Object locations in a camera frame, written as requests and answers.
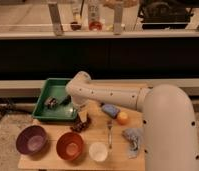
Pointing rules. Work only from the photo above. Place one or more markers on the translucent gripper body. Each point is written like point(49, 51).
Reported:
point(82, 113)

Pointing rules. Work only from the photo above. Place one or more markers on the dark purple grape bunch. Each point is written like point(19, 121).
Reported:
point(79, 127)

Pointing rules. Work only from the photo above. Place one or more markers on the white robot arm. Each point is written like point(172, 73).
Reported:
point(170, 132)

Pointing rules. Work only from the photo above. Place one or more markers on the small dark toy in tray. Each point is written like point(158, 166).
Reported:
point(50, 103)

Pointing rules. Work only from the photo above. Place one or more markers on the green plastic tray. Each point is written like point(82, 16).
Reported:
point(54, 87)

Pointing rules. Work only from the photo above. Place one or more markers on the dark green knife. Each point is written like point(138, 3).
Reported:
point(66, 100)

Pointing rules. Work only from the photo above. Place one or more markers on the blue sponge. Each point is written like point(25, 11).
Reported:
point(110, 110)

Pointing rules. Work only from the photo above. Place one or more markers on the orange-brown bowl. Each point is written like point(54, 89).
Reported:
point(69, 146)

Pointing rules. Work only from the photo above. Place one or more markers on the orange fruit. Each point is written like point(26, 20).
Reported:
point(122, 118)

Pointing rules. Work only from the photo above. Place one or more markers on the wooden board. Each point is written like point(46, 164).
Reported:
point(117, 160)

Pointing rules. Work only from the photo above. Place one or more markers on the white cup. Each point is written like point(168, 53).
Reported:
point(98, 152)

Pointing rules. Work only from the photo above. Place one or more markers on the blue-grey crumpled cloth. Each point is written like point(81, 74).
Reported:
point(135, 138)

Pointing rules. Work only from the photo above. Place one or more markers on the purple bowl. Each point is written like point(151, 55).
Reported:
point(31, 140)

